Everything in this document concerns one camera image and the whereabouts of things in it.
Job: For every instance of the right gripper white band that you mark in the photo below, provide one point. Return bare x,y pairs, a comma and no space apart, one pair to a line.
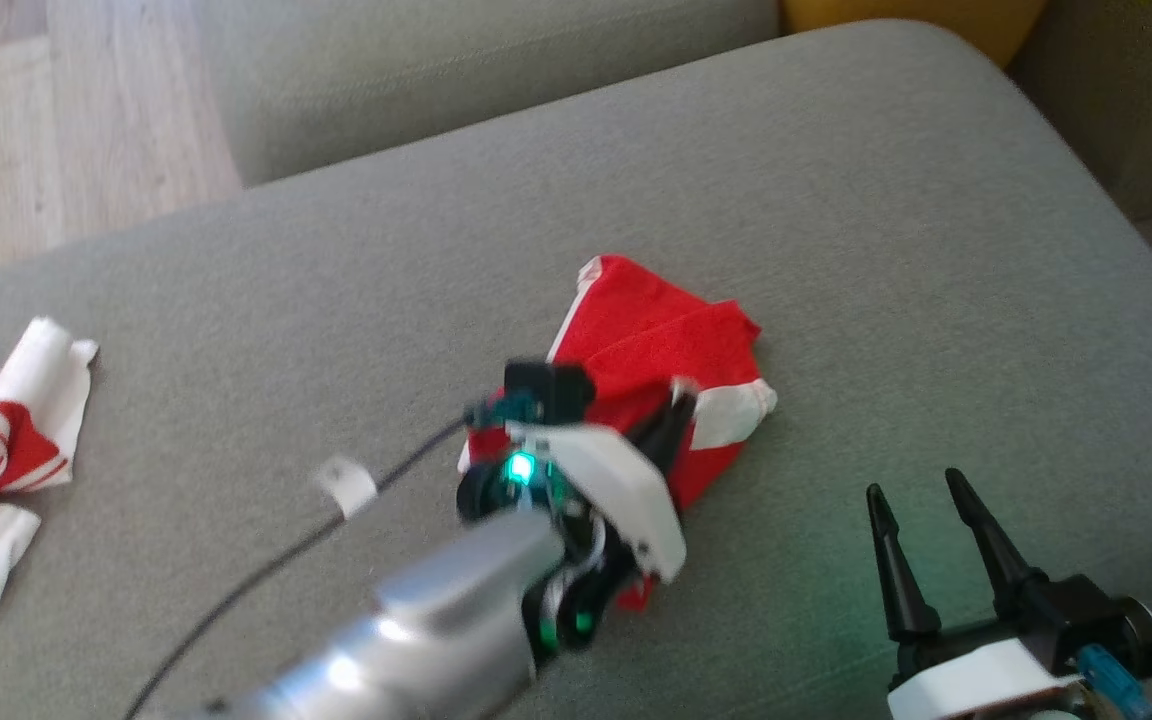
976,680

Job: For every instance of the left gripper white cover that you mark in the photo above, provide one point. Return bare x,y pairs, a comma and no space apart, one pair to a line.
616,490

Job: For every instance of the red garment white trim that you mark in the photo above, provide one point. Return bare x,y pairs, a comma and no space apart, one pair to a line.
656,330

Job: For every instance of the large grey sofa seat cushion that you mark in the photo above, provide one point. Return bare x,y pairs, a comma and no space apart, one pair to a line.
836,250

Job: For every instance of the small grey sofa cushion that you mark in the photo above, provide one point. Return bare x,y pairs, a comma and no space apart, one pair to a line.
486,80

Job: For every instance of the yellow pillow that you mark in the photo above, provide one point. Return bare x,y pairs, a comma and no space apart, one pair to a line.
916,25

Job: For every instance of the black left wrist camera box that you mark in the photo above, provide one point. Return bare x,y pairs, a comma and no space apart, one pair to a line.
546,390

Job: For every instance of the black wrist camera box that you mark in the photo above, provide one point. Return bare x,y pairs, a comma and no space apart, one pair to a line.
546,390
1096,615

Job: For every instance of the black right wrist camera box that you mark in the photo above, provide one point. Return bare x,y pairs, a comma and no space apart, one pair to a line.
1096,615

